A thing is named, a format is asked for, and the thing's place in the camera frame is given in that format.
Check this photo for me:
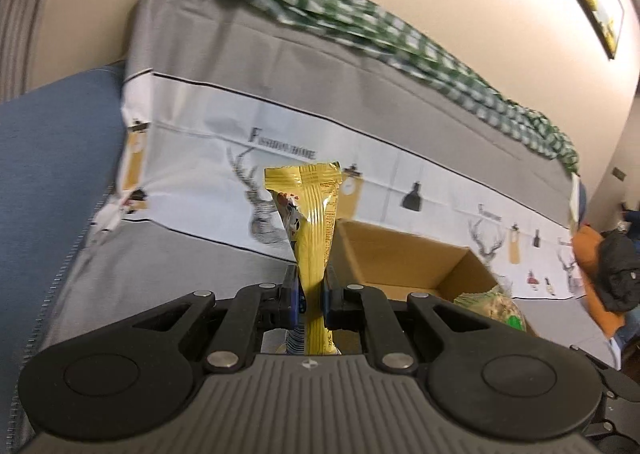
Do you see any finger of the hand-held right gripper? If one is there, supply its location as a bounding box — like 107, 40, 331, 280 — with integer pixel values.
570, 344, 640, 405

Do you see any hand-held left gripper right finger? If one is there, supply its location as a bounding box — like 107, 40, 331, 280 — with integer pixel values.
322, 269, 526, 376

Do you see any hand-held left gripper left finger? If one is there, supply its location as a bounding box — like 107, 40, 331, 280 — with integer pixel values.
100, 265, 304, 376

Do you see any brown cardboard box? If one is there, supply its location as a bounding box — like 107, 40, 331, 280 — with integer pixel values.
325, 219, 538, 337

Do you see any yellow snack packet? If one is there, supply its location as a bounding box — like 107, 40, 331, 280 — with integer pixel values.
264, 161, 344, 356

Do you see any green label puffed snack packet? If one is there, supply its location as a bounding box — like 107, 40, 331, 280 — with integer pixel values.
454, 284, 527, 334

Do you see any black bag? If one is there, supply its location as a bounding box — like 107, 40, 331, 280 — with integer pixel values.
596, 231, 640, 313

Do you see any orange cushion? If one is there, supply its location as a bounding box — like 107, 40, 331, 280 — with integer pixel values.
571, 224, 626, 341

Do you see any grey deer print sofa cover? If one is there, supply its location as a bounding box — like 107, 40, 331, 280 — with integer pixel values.
7, 0, 623, 454

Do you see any green checked cloth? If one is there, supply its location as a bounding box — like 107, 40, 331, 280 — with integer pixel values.
155, 0, 581, 176

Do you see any grey curtain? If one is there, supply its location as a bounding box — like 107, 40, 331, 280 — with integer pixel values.
0, 0, 68, 102

